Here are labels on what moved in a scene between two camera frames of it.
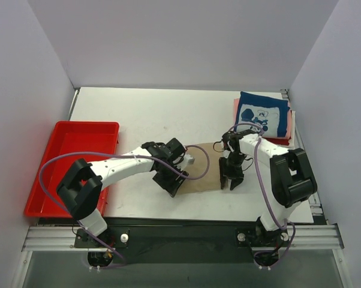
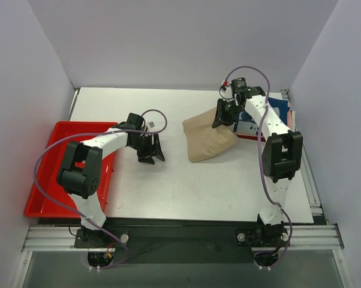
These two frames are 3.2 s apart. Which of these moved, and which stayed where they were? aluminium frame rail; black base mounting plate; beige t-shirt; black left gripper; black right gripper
Moved: beige t-shirt; black left gripper; black right gripper
Stayed: black base mounting plate; aluminium frame rail
